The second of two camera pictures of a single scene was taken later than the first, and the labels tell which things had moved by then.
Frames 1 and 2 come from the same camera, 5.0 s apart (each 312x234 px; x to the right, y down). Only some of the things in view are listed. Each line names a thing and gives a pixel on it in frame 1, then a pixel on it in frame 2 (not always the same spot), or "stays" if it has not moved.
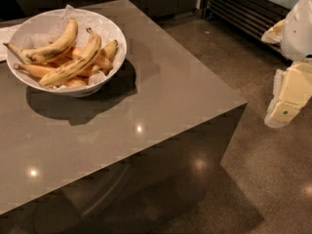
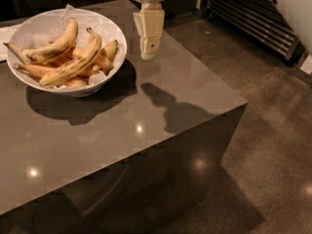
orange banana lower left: (39, 71) stays
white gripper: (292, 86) -> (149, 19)
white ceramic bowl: (68, 52) stays
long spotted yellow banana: (78, 65) stays
